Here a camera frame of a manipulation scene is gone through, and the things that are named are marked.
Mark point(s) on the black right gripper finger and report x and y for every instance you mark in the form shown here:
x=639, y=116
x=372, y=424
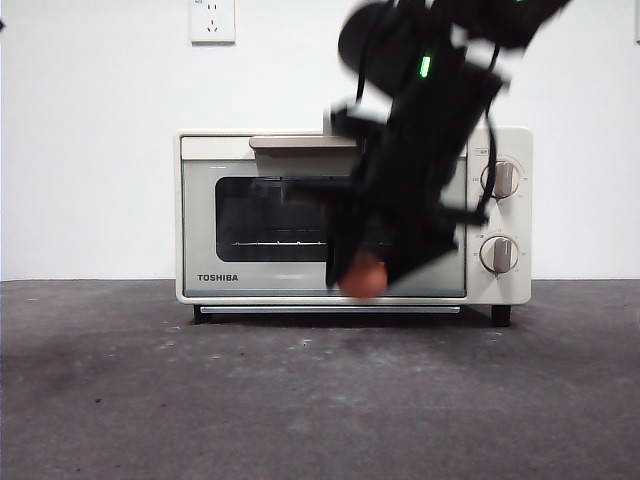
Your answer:
x=347, y=235
x=425, y=247

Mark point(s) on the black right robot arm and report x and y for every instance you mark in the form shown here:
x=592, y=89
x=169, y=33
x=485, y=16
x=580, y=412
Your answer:
x=430, y=125

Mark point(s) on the cream timer knob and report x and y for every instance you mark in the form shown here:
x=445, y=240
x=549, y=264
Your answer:
x=499, y=255

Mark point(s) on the cream Toshiba toaster oven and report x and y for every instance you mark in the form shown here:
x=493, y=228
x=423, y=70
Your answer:
x=520, y=280

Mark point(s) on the cream temperature knob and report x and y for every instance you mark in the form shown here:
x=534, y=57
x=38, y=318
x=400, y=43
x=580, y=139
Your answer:
x=507, y=180

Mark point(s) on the white wall socket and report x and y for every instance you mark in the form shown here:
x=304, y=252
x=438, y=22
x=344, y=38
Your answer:
x=212, y=22

